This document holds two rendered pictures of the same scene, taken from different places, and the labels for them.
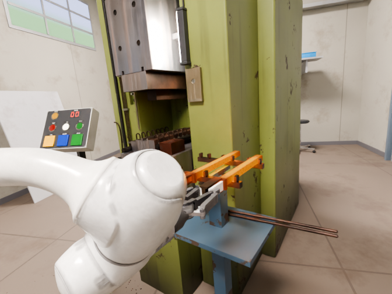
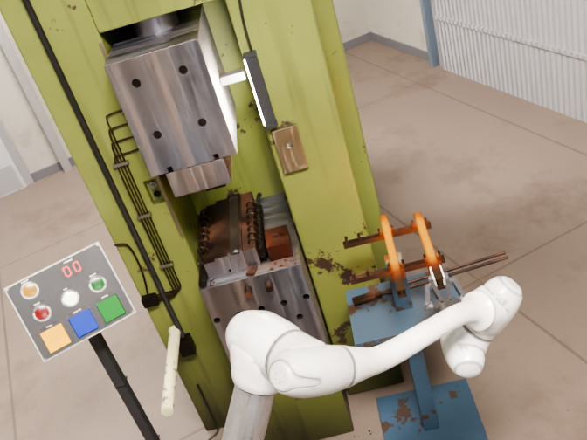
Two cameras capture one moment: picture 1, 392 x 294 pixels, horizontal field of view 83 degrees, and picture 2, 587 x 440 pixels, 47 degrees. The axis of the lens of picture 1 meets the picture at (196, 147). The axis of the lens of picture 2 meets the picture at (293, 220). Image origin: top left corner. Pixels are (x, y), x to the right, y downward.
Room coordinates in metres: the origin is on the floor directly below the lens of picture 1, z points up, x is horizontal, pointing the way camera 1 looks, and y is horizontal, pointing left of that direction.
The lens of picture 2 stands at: (-0.63, 1.13, 2.31)
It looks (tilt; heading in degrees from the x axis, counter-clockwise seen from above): 31 degrees down; 330
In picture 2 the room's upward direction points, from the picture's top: 17 degrees counter-clockwise
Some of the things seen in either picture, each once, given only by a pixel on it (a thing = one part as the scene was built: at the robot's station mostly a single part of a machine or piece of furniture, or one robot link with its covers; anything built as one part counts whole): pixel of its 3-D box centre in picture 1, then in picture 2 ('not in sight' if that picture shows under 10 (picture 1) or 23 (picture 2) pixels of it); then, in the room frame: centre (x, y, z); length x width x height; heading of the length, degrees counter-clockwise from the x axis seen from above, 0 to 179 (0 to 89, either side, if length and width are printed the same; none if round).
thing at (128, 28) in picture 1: (160, 38); (189, 85); (1.42, 0.16, 1.56); 0.42 x 0.39 x 0.40; 145
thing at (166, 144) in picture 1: (172, 146); (278, 243); (1.22, 0.13, 0.95); 0.12 x 0.09 x 0.07; 145
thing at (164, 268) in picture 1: (183, 236); (292, 358); (1.42, 0.14, 0.23); 0.56 x 0.38 x 0.47; 145
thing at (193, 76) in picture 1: (194, 85); (290, 148); (1.20, -0.02, 1.27); 0.09 x 0.02 x 0.17; 55
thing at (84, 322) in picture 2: (63, 140); (83, 323); (1.40, 0.84, 1.01); 0.07 x 0.05 x 0.07; 80
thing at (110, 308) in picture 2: (77, 139); (110, 308); (1.38, 0.74, 1.01); 0.07 x 0.05 x 0.07; 80
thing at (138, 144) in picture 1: (165, 138); (231, 231); (1.44, 0.19, 0.96); 0.42 x 0.20 x 0.09; 145
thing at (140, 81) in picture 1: (160, 82); (201, 151); (1.44, 0.19, 1.32); 0.42 x 0.20 x 0.10; 145
